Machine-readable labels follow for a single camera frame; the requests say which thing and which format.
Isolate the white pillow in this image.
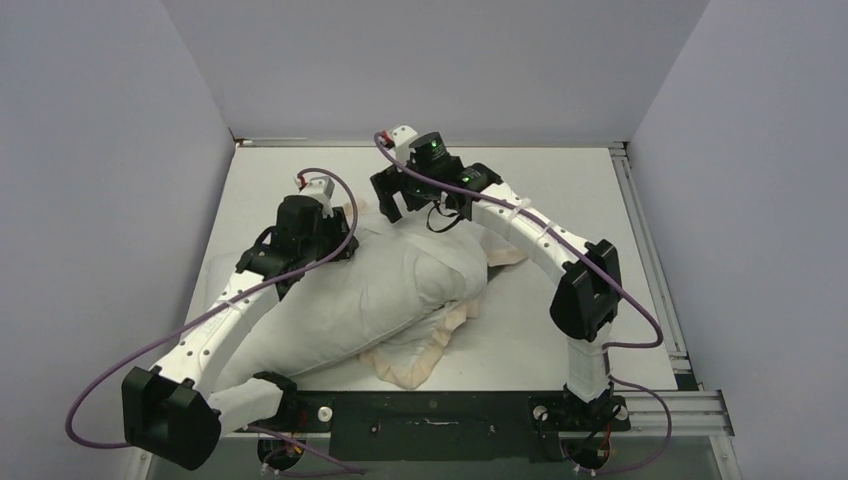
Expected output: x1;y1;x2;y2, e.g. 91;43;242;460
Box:
215;215;492;390

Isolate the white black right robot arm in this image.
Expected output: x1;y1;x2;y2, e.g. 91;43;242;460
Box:
371;126;621;428

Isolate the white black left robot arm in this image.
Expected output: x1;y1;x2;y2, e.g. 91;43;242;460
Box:
121;194;356;470

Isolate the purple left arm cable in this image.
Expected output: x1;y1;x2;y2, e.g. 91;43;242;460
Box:
64;167;369;478

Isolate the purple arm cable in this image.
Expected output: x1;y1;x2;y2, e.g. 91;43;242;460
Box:
64;167;369;478
373;131;674;477

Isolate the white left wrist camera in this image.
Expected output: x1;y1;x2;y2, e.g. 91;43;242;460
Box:
298;176;335;218

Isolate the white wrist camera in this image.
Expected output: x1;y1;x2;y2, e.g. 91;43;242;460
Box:
381;125;420;165
298;176;335;218

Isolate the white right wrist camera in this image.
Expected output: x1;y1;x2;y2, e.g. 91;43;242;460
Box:
381;125;420;165

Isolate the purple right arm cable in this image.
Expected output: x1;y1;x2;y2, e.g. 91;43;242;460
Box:
373;131;674;477

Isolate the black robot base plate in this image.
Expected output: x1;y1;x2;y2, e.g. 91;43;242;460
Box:
253;390;631;473

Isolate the aluminium frame rail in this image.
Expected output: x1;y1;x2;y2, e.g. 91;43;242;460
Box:
224;141;732;437

